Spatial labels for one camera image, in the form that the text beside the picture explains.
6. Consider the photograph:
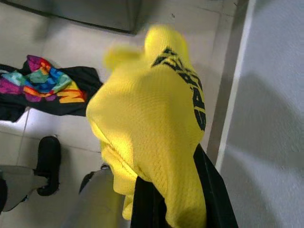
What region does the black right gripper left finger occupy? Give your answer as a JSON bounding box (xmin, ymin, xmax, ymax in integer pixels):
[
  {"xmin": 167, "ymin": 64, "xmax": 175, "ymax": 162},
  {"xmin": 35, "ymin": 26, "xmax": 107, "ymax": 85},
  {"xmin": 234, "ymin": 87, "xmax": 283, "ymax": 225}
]
[{"xmin": 131, "ymin": 175, "xmax": 172, "ymax": 228}]

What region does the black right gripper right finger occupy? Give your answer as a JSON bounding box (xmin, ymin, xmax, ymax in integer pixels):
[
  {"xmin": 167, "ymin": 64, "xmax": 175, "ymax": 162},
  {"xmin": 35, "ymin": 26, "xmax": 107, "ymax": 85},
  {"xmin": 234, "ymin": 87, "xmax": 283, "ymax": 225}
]
[{"xmin": 193, "ymin": 142, "xmax": 238, "ymax": 228}]

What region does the yellow mesh shirt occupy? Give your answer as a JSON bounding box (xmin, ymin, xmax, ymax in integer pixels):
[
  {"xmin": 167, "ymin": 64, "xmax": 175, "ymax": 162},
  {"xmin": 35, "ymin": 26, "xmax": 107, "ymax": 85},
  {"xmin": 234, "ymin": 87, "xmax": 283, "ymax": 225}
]
[{"xmin": 85, "ymin": 23, "xmax": 207, "ymax": 228}]

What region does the grey top-load washing machine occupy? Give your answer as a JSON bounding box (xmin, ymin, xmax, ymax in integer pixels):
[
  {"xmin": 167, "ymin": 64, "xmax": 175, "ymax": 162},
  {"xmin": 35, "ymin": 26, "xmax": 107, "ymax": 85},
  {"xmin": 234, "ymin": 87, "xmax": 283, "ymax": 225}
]
[{"xmin": 0, "ymin": 0, "xmax": 144, "ymax": 35}]

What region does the grey right robot leg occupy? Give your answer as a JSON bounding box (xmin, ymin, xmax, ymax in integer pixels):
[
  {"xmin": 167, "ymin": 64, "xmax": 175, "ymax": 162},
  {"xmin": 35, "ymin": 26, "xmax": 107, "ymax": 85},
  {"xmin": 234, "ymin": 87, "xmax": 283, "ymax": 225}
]
[{"xmin": 63, "ymin": 165, "xmax": 124, "ymax": 228}]

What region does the black garment with colourful print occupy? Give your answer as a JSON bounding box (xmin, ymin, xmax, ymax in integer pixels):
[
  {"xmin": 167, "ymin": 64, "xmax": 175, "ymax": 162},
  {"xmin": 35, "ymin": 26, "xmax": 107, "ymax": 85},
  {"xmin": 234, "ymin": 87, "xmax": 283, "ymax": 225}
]
[{"xmin": 0, "ymin": 54, "xmax": 103, "ymax": 123}]

